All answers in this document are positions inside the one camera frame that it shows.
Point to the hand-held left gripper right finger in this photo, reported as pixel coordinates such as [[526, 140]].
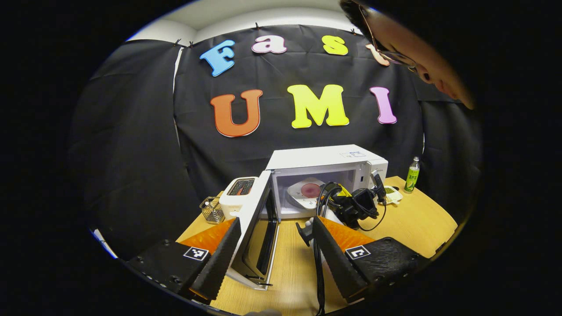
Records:
[[336, 263]]

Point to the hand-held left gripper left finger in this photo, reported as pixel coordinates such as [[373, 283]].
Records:
[[219, 263]]

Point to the pink meat slice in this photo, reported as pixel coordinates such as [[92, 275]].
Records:
[[311, 190]]

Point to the white microwave oven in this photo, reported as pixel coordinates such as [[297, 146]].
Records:
[[316, 158]]

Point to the white square plate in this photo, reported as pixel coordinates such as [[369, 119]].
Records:
[[296, 193]]

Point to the white divided dish with grains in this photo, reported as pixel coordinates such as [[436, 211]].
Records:
[[393, 195]]

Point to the green drink bottle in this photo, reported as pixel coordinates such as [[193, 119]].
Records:
[[412, 177]]

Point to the white toaster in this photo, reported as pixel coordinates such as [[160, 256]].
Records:
[[230, 202]]

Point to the person's glasses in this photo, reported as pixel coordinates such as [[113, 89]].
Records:
[[388, 53]]

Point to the person's head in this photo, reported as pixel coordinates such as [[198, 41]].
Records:
[[408, 44]]

